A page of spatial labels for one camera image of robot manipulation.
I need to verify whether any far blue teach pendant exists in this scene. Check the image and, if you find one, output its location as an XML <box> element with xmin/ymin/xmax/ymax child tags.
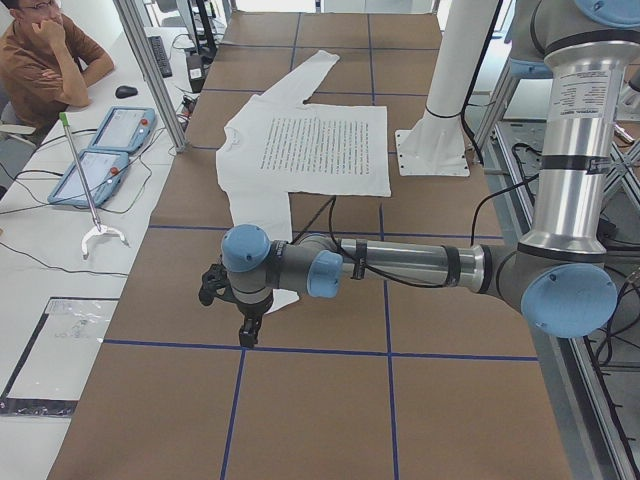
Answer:
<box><xmin>89</xmin><ymin>106</ymin><xmax>157</xmax><ymax>154</ymax></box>

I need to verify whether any aluminium frame post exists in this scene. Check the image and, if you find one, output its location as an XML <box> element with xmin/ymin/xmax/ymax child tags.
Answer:
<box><xmin>113</xmin><ymin>0</ymin><xmax>187</xmax><ymax>153</ymax></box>

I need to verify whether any black computer mouse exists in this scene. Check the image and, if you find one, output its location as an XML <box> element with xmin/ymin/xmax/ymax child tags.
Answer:
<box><xmin>115</xmin><ymin>85</ymin><xmax>138</xmax><ymax>99</ymax></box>

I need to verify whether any black keyboard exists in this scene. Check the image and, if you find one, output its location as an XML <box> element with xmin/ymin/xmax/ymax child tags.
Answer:
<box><xmin>148</xmin><ymin>35</ymin><xmax>173</xmax><ymax>78</ymax></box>

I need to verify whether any black power adapter box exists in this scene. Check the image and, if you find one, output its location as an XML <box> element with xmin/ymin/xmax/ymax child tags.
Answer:
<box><xmin>186</xmin><ymin>53</ymin><xmax>206</xmax><ymax>93</ymax></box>

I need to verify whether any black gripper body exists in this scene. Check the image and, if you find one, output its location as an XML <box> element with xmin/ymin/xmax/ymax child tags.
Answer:
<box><xmin>237</xmin><ymin>298</ymin><xmax>273</xmax><ymax>328</ymax></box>

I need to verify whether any blue teach pendant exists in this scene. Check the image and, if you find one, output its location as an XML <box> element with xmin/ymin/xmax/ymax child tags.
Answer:
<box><xmin>89</xmin><ymin>106</ymin><xmax>157</xmax><ymax>154</ymax></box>
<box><xmin>47</xmin><ymin>149</ymin><xmax>129</xmax><ymax>207</ymax></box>

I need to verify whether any white camera mast with base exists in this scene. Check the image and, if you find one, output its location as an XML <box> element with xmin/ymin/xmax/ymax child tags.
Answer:
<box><xmin>395</xmin><ymin>0</ymin><xmax>501</xmax><ymax>177</ymax></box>

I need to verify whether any white printed t-shirt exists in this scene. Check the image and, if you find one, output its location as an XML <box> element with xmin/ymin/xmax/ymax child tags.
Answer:
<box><xmin>216</xmin><ymin>50</ymin><xmax>391</xmax><ymax>307</ymax></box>

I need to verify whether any clear plastic bag sheet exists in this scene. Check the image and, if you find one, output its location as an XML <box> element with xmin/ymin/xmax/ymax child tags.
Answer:
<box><xmin>1</xmin><ymin>297</ymin><xmax>118</xmax><ymax>418</ymax></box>

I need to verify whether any near blue teach pendant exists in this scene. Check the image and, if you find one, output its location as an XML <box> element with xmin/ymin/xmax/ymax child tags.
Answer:
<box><xmin>47</xmin><ymin>149</ymin><xmax>129</xmax><ymax>207</ymax></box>

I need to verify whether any seated man brown shirt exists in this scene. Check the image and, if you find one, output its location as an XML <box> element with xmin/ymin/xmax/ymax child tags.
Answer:
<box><xmin>1</xmin><ymin>1</ymin><xmax>115</xmax><ymax>131</ymax></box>

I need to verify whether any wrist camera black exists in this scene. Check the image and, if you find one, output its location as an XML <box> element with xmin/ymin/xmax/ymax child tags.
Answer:
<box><xmin>198</xmin><ymin>263</ymin><xmax>230</xmax><ymax>306</ymax></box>

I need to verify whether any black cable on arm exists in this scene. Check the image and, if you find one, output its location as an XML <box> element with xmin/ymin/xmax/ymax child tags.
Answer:
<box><xmin>291</xmin><ymin>177</ymin><xmax>539</xmax><ymax>289</ymax></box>

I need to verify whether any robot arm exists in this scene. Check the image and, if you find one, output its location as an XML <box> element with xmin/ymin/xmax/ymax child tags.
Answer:
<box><xmin>200</xmin><ymin>1</ymin><xmax>639</xmax><ymax>348</ymax></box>

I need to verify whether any reacher grabber stick tool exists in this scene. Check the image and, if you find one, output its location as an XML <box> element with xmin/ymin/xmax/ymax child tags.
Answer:
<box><xmin>59</xmin><ymin>113</ymin><xmax>129</xmax><ymax>260</ymax></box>

